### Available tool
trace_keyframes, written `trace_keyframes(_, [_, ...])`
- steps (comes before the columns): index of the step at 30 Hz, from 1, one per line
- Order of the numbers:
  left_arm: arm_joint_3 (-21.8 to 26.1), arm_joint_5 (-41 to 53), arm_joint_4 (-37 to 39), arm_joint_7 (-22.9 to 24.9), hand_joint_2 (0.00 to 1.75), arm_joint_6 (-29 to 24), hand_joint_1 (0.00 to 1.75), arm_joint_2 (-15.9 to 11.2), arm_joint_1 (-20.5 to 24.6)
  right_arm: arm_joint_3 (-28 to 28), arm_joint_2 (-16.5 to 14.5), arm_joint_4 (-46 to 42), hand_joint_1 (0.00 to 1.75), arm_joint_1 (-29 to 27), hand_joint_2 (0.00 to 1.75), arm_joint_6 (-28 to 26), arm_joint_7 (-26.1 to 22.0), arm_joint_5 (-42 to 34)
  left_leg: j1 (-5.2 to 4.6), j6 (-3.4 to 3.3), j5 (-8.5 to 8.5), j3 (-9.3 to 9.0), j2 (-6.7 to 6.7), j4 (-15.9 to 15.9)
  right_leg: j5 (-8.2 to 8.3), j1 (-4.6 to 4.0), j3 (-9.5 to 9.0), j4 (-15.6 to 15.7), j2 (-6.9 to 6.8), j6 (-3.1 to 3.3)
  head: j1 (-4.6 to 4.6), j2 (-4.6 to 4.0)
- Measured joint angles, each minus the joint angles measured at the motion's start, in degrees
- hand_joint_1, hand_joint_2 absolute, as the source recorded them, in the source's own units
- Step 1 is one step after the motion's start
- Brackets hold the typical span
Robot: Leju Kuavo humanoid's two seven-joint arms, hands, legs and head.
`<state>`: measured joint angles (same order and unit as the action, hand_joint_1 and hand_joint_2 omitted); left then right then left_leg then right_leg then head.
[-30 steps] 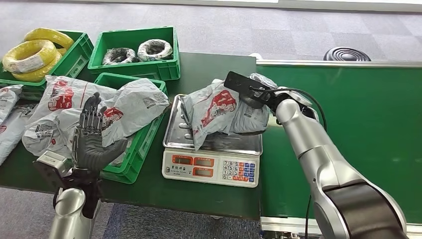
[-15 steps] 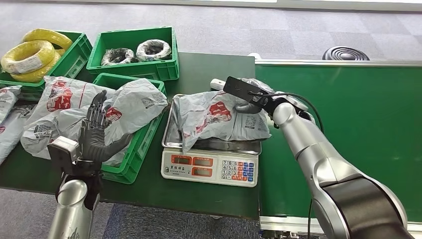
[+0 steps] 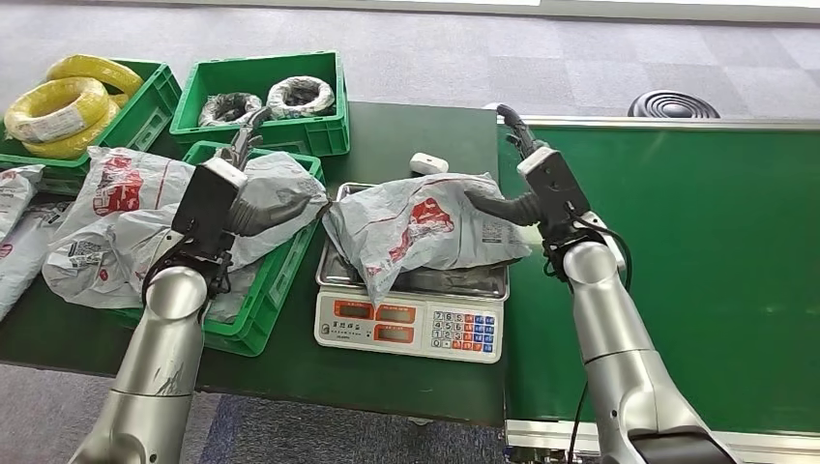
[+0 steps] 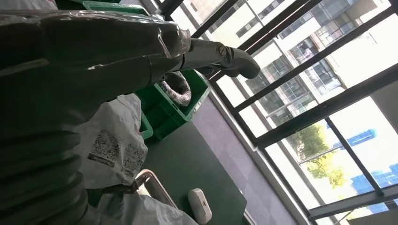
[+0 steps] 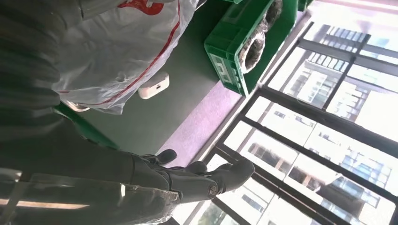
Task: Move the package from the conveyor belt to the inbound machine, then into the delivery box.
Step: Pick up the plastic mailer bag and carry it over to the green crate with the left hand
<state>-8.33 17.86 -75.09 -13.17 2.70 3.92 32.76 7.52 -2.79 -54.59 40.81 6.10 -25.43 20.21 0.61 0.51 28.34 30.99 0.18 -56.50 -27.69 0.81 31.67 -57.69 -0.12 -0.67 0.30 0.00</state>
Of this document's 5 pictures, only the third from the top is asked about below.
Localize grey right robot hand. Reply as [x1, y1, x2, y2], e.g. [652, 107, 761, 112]
[464, 103, 545, 227]

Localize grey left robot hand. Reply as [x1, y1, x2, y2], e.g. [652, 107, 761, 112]
[216, 106, 316, 238]

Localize green conveyor belt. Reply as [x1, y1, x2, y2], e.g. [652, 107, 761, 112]
[496, 115, 820, 464]

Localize green plastic crate with mailers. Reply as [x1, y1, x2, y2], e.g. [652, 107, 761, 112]
[115, 140, 324, 358]

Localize small white rounded device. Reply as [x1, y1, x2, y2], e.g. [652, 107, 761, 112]
[409, 152, 450, 176]

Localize dark green table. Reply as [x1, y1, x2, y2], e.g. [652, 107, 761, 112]
[0, 100, 508, 429]

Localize large grey mailer bag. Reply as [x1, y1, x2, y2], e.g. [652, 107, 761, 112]
[41, 145, 257, 325]

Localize white electronic weighing scale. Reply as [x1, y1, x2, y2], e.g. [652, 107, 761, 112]
[312, 182, 511, 365]

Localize green plastic crate yellow coils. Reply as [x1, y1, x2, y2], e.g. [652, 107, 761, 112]
[0, 59, 184, 196]

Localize black round ribbed base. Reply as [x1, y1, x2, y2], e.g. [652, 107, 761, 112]
[628, 90, 721, 120]

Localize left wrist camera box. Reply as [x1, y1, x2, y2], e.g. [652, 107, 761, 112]
[171, 158, 249, 257]

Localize dark wrapped wire coil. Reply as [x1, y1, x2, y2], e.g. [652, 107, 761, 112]
[197, 92, 264, 128]

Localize pale wrapped wire coil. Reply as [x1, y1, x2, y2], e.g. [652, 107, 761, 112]
[265, 75, 337, 121]

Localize green plastic crate wire coils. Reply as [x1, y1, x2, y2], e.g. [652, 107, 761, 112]
[169, 50, 351, 159]

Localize yellow wire coil white label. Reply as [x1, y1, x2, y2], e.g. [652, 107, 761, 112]
[3, 76, 110, 144]

